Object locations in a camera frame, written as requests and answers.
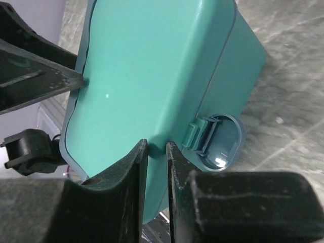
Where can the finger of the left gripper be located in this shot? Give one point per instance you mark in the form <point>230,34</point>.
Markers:
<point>16,32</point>

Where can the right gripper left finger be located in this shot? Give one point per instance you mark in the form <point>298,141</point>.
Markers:
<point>106,208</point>

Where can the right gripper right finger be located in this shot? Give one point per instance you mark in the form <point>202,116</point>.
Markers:
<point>240,206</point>

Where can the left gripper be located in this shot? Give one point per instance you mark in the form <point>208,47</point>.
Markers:
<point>27,78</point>

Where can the teal medicine box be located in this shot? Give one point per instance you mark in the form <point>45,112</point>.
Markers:
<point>163,71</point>

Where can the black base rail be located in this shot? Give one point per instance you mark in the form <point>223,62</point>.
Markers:
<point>157,230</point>

